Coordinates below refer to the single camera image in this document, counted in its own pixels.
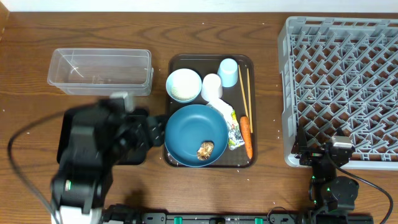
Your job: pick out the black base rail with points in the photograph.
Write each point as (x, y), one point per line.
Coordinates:
(217, 218)

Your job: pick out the orange carrot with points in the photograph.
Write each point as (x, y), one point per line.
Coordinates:
(246, 134)

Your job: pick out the light blue bowl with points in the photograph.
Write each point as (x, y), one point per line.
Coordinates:
(183, 73)

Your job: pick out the pile of white rice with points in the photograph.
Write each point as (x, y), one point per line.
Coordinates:
(184, 89)

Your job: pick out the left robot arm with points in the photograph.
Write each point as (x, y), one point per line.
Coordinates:
(78, 193)

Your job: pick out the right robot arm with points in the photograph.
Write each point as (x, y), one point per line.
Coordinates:
(333, 195)

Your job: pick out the clear plastic bin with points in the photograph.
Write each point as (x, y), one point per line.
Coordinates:
(101, 72)

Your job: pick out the brown food scrap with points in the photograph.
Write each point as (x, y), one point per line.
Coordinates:
(205, 150)

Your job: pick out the dark blue plate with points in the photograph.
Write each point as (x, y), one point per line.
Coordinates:
(191, 126)

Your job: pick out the wooden chopstick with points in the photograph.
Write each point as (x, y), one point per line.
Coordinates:
(249, 99)
(242, 91)

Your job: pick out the crumpled foil wrapper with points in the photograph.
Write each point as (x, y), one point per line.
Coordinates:
(235, 138)

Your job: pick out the pink cup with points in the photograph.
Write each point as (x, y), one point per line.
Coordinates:
(211, 87)

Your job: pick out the grey dishwasher rack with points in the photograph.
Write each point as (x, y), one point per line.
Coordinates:
(341, 73)

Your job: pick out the dark brown serving tray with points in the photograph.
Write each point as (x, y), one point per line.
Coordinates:
(204, 64)

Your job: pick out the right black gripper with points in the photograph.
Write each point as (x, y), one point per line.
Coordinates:
(301, 146)

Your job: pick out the black waste tray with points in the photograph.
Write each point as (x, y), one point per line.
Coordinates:
(89, 137)

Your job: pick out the light blue cup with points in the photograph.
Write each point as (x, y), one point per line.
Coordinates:
(228, 72)

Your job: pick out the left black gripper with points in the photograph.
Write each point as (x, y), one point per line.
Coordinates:
(158, 136)

